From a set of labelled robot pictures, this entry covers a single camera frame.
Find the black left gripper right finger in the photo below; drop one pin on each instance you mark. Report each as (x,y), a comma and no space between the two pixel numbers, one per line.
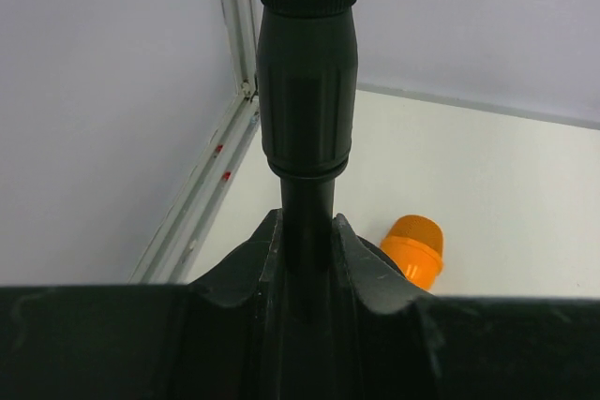
(405,343)

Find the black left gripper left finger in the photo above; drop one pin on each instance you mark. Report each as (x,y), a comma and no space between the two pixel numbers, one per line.
(209,339)

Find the orange microphone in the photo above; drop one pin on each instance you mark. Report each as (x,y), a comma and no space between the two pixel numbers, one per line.
(415,245)

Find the black microphone stand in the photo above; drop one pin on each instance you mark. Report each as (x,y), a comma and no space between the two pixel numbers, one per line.
(307,63)

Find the aluminium frame post left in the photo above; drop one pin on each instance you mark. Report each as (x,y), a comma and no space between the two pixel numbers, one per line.
(179,239)

